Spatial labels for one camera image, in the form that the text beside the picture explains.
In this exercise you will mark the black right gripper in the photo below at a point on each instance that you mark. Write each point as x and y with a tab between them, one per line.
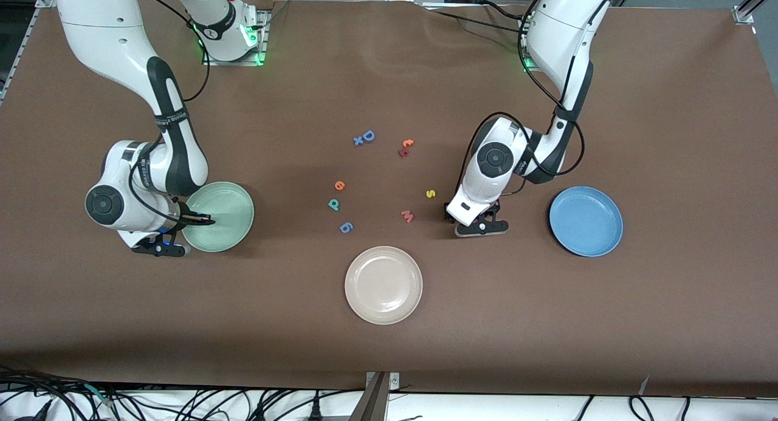
184	214

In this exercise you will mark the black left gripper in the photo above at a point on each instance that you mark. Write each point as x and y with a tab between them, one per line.
450	220

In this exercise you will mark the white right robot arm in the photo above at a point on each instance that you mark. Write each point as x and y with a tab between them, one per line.
115	202

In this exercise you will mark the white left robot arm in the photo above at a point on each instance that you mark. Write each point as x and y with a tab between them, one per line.
495	160

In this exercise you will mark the light green plate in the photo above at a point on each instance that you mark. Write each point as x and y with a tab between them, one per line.
225	217

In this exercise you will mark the red letter w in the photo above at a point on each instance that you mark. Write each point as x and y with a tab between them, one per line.
407	215

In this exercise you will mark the blue plate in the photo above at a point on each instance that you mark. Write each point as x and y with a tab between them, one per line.
586	222

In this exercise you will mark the beige plate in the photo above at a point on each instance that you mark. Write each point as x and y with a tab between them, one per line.
383	285

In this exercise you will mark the blue number six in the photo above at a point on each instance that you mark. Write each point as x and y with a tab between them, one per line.
346	228

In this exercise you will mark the blue letter D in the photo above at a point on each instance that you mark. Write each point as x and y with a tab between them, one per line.
368	135

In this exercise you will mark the brown paper table cover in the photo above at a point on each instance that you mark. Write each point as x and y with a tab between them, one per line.
389	360

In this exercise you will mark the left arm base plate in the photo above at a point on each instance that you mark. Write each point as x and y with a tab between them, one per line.
526	70

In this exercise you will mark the silver metal bracket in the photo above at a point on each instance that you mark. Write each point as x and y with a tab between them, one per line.
394	381

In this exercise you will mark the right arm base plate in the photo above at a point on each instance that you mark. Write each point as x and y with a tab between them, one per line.
263	41

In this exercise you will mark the brown metal post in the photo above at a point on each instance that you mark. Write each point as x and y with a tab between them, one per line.
371	403

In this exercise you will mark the aluminium table side rail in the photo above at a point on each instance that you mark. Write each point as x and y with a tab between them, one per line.
15	56

